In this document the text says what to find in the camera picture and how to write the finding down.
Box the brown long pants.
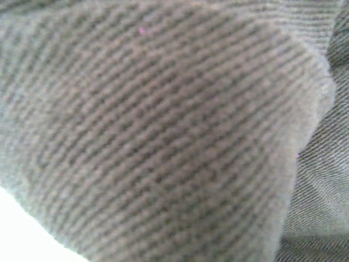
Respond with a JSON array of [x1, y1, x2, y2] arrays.
[[0, 0, 349, 262]]

